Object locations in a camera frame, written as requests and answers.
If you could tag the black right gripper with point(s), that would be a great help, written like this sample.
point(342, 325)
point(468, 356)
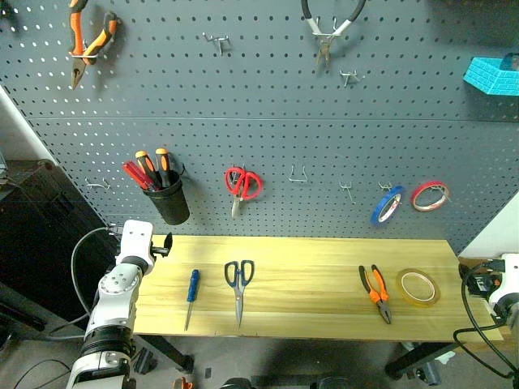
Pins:
point(476, 283)

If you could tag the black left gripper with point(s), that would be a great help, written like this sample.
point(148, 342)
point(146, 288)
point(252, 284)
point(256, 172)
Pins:
point(158, 250)

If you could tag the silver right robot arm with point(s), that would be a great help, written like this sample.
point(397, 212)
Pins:
point(511, 310)

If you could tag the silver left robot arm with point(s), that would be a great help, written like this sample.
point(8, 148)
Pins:
point(115, 287)

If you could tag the black cylindrical tool holder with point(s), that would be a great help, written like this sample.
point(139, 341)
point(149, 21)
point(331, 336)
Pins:
point(170, 204)

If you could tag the grey metal pegboard wall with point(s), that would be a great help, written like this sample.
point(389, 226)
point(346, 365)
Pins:
point(284, 133)

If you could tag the yellow transparent tape roll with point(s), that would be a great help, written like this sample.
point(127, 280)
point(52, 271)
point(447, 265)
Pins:
point(434, 295)

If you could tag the silver double pegboard hook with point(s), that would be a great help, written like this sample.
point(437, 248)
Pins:
point(349, 76)
point(99, 185)
point(219, 40)
point(348, 190)

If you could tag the black table leg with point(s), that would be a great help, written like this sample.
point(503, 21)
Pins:
point(421, 358)
point(170, 352)

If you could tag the orange black combination pliers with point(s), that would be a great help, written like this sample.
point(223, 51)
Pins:
point(380, 289)

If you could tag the red tape roll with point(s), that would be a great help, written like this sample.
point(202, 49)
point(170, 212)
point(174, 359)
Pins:
point(417, 193)

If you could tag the blue tape roll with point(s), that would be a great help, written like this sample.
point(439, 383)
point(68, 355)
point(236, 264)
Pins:
point(385, 207)

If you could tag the dark rounded shape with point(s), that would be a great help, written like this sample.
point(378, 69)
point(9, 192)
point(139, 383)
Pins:
point(332, 383)
point(236, 383)

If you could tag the cyan plastic basket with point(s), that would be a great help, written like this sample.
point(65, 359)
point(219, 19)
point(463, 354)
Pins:
point(490, 77)

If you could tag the orange black long-nose pliers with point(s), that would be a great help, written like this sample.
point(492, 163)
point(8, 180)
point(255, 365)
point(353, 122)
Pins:
point(77, 28)

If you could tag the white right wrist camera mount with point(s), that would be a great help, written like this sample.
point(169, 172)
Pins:
point(504, 279)

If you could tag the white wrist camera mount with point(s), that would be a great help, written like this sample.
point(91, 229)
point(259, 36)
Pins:
point(504, 279)
point(135, 239)

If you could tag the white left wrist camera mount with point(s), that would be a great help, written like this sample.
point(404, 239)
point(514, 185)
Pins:
point(135, 239)

